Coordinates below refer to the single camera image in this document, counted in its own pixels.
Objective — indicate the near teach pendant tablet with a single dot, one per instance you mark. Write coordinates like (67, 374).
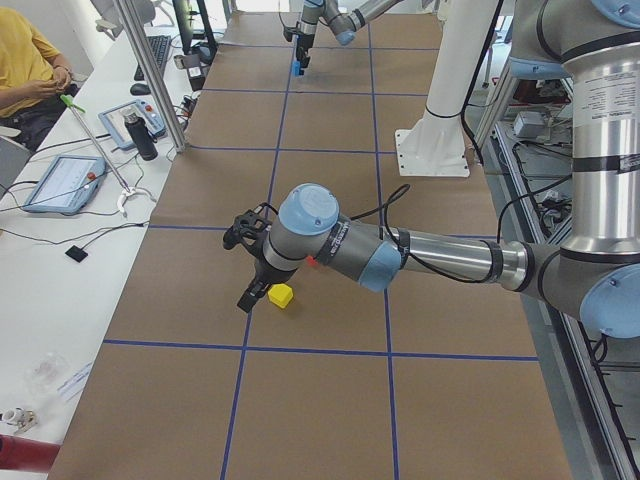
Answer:
(67, 185)

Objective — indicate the teach pendant tablet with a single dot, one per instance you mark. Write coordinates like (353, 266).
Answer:
(115, 119)
(67, 185)

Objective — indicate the far teach pendant tablet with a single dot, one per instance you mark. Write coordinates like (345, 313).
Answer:
(115, 119)

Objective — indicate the small black square pad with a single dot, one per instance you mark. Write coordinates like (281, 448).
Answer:
(76, 253)

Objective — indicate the grabber reacher stick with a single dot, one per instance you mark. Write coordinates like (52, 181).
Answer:
(127, 190)

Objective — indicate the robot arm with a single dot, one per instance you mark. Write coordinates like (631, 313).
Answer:
(343, 25)
(443, 223)

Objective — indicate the black label printer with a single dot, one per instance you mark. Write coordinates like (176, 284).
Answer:
(196, 70)

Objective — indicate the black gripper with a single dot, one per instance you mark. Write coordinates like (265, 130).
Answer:
(303, 41)
(270, 272)

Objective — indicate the black computer mouse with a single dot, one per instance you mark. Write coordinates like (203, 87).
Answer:
(139, 89)

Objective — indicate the black keyboard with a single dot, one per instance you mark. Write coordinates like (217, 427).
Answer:
(160, 46)

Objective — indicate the person in yellow shirt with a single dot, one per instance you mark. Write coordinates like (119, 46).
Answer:
(34, 77)

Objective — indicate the black water bottle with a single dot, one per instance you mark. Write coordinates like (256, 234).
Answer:
(140, 135)

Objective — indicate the yellow wooden block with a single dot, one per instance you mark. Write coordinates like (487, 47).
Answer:
(280, 295)

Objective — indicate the clear plastic bag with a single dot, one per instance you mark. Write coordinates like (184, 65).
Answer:
(44, 374)

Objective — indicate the aluminium frame post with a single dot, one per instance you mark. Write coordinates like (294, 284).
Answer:
(133, 26)

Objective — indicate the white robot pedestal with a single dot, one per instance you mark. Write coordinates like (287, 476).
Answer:
(435, 146)

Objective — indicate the red cylinder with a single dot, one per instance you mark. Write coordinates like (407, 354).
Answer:
(26, 455)

